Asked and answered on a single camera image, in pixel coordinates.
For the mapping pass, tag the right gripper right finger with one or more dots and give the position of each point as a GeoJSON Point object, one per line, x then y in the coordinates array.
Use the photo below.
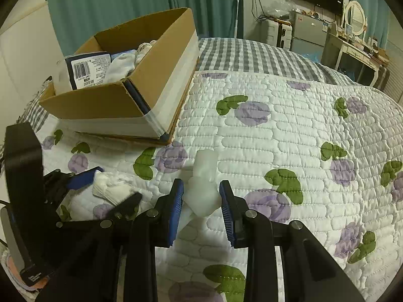
{"type": "Point", "coordinates": [309, 272]}

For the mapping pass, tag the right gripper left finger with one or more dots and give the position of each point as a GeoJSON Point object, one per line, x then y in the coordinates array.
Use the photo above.
{"type": "Point", "coordinates": [93, 274]}

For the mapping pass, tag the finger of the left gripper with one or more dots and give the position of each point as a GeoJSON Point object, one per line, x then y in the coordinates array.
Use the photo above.
{"type": "Point", "coordinates": [127, 209]}
{"type": "Point", "coordinates": [83, 179]}

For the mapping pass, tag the cream lace cloth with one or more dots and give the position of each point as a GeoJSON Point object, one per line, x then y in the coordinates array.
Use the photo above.
{"type": "Point", "coordinates": [114, 187]}

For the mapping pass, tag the navy white tissue pack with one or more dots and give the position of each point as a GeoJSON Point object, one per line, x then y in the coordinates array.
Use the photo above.
{"type": "Point", "coordinates": [80, 71]}

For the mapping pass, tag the white knit glove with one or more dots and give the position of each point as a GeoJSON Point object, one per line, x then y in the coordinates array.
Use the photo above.
{"type": "Point", "coordinates": [120, 68]}

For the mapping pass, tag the white socks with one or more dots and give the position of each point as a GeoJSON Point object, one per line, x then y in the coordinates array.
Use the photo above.
{"type": "Point", "coordinates": [143, 49]}

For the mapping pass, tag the small blue tissue packet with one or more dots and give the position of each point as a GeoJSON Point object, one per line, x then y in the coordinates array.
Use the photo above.
{"type": "Point", "coordinates": [116, 55]}

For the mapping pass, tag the brown cardboard box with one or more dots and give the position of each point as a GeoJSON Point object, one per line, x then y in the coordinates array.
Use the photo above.
{"type": "Point", "coordinates": [146, 104]}

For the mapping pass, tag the white floral quilt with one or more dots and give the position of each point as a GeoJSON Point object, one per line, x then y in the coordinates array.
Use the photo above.
{"type": "Point", "coordinates": [337, 167]}

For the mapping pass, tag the large teal curtain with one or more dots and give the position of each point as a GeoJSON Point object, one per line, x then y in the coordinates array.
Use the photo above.
{"type": "Point", "coordinates": [75, 21]}

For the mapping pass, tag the grey checked blanket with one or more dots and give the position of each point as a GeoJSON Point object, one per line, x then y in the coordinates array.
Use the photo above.
{"type": "Point", "coordinates": [232, 71]}

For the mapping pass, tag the white dressing table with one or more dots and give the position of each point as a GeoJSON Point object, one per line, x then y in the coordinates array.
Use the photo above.
{"type": "Point", "coordinates": [335, 48]}

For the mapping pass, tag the white mop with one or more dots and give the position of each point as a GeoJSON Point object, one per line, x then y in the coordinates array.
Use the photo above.
{"type": "Point", "coordinates": [235, 32]}

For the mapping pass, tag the white suitcase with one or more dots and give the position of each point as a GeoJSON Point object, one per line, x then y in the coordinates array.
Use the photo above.
{"type": "Point", "coordinates": [277, 33]}

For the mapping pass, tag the small silver fridge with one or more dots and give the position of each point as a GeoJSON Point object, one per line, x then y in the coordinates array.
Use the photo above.
{"type": "Point", "coordinates": [308, 36]}

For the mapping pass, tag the white louvred wardrobe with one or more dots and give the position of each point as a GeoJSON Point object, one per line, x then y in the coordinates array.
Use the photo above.
{"type": "Point", "coordinates": [394, 86]}

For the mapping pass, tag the white oval mirror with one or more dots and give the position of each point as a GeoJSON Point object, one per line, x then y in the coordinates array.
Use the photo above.
{"type": "Point", "coordinates": [355, 21]}

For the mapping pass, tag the narrow teal curtain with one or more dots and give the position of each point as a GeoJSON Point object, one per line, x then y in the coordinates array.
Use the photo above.
{"type": "Point", "coordinates": [377, 13]}

